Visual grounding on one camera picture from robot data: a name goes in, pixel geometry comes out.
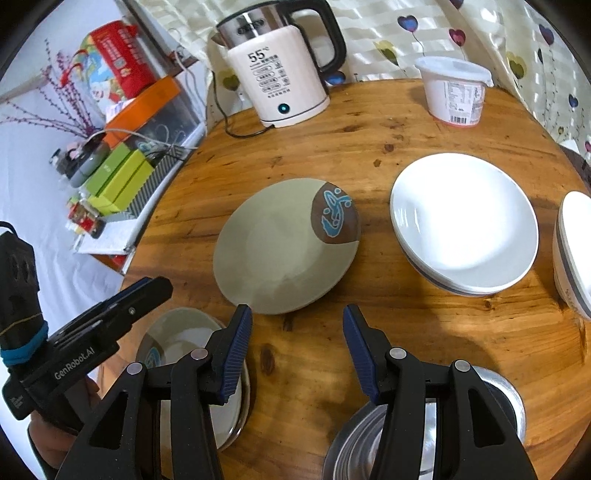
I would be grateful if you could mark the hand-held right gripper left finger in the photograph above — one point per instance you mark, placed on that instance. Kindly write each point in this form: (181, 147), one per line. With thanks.
(238, 350)

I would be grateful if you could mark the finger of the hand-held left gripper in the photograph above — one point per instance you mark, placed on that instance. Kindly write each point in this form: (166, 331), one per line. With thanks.
(147, 297)

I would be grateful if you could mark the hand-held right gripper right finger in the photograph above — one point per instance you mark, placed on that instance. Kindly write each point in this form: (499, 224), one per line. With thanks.
(362, 355)

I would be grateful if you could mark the white deep plate grey rim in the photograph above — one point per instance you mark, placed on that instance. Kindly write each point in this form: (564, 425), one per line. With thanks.
(443, 286)

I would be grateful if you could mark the stainless steel bowl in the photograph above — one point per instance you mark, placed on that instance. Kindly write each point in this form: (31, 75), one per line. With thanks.
(503, 401)

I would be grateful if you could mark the white bowl with grey stripe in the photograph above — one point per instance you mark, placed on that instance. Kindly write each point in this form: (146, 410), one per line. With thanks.
(577, 240)

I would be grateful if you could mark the person's left hand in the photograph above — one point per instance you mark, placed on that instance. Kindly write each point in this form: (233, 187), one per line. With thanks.
(51, 443)

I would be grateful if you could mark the lime green box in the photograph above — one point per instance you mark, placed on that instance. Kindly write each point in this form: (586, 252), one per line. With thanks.
(122, 184)

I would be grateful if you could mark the striped box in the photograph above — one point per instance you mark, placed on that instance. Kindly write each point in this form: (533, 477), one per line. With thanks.
(159, 182)

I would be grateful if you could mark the dark green box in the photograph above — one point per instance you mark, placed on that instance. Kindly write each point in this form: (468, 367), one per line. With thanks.
(113, 159)

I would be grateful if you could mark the grey pouch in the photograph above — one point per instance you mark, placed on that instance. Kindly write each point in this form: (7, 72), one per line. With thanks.
(90, 161)

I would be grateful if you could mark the orange lidded box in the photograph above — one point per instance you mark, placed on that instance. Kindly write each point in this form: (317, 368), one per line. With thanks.
(147, 101)

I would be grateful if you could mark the pink blossom branch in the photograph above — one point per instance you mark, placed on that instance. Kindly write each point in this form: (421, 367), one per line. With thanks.
(60, 92)

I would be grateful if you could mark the red printed box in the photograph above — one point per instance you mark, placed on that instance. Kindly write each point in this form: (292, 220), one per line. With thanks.
(124, 55)

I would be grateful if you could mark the white electric kettle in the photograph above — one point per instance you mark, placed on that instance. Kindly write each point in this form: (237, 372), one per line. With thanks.
(277, 69)

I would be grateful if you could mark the white plastic tub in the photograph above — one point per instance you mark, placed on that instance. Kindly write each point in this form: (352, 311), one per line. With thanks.
(455, 97)

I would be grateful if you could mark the heart print curtain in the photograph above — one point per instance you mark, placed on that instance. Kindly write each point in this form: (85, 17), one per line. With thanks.
(392, 27)

